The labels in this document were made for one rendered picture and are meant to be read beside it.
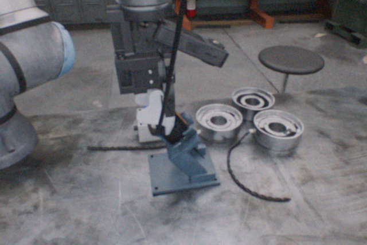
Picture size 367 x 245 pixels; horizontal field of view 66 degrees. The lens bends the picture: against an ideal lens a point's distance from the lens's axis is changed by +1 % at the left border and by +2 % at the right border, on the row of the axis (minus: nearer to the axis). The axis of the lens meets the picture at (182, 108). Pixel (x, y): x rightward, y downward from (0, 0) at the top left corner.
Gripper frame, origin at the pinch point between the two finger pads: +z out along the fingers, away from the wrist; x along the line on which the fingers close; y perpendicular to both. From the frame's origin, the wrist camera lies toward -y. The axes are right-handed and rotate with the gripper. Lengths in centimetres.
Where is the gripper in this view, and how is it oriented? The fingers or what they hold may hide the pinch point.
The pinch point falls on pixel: (169, 121)
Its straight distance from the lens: 48.8
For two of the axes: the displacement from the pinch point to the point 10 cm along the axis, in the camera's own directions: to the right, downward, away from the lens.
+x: 1.9, 5.5, -8.2
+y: -9.8, 1.3, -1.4
